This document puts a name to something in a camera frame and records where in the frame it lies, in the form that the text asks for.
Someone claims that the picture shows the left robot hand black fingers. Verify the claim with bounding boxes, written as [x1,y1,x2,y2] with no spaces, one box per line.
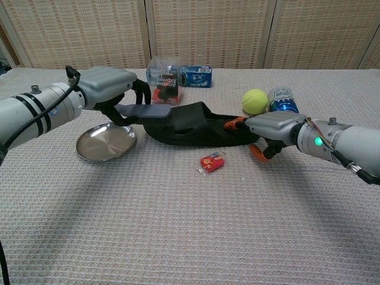
[77,65,151,126]

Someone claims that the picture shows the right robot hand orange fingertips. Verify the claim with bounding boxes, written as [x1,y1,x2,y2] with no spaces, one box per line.
[224,112,306,163]

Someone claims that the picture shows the black fabric pouch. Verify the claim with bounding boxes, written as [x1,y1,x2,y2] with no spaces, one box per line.
[142,101,262,148]

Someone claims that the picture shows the blue drink can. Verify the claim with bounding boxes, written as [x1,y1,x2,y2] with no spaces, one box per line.
[267,85,299,114]

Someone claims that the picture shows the yellow-green tennis ball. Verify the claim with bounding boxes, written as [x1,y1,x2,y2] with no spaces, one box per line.
[241,88,269,116]

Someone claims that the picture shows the round stainless steel plate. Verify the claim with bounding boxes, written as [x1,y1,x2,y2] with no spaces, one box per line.
[75,121,137,162]

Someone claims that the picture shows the clear box with red toy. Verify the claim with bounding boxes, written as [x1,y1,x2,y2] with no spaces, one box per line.
[146,56,184,106]

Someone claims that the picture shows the small red candy packet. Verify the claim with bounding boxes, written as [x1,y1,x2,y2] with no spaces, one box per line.
[195,151,226,175]

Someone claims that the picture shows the blue cookie box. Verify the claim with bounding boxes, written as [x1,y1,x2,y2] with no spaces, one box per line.
[177,65,214,90]

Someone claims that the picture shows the woven bamboo folding screen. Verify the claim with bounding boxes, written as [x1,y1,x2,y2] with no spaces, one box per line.
[0,0,380,71]

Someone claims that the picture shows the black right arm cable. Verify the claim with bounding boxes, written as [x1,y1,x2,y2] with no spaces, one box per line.
[332,148,380,186]

